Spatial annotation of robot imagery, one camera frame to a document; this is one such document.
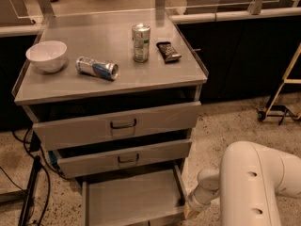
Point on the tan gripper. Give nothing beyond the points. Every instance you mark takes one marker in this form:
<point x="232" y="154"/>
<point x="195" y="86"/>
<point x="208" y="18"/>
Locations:
<point x="197" y="201"/>

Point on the grey bottom drawer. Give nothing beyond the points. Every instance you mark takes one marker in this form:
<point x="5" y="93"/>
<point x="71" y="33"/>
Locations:
<point x="152" y="195"/>

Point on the grey drawer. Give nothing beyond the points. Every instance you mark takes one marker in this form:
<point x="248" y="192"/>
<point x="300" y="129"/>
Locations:
<point x="76" y="132"/>
<point x="152" y="195"/>
<point x="125" y="158"/>

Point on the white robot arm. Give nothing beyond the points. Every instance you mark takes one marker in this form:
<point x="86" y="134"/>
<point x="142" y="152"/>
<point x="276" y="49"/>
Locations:
<point x="247" y="183"/>

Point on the grey top drawer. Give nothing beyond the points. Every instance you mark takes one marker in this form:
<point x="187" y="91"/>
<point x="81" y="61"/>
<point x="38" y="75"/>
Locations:
<point x="76" y="132"/>

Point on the grey middle drawer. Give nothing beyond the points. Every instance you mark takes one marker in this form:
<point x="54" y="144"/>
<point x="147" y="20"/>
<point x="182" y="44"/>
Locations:
<point x="125" y="158"/>

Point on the grey metal drawer cabinet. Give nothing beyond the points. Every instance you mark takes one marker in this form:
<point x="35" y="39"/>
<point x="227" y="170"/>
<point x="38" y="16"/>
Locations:
<point x="107" y="37"/>

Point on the dark chocolate bar wrapper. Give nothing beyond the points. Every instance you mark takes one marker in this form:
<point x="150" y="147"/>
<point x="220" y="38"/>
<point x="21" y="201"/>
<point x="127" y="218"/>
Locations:
<point x="167" y="51"/>

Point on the lying blue silver can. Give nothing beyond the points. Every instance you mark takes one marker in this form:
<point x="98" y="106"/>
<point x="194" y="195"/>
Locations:
<point x="104" y="70"/>

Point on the black floor stand bar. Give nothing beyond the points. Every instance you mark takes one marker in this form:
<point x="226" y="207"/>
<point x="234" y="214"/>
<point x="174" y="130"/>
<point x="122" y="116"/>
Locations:
<point x="28" y="196"/>

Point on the upright silver green can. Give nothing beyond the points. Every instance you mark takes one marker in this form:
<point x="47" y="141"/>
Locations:
<point x="141" y="34"/>

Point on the white bowl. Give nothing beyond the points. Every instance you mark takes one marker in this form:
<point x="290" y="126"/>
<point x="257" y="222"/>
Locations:
<point x="48" y="56"/>

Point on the white railing bar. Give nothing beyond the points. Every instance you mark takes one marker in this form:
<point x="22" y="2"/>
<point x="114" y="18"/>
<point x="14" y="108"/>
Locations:
<point x="234" y="16"/>

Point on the yellow wheeled cart frame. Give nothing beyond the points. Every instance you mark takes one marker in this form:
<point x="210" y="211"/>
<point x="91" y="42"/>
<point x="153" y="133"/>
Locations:
<point x="271" y="109"/>

